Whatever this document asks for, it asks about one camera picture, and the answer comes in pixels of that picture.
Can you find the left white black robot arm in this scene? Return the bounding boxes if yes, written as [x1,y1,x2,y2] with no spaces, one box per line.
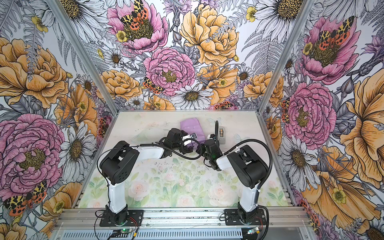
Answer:
[98,128,200,227]

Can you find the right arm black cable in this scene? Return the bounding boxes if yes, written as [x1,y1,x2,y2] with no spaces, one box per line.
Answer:
[213,120,275,240]

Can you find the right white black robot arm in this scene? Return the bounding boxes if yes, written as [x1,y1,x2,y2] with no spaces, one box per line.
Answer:
[196,139,273,225]

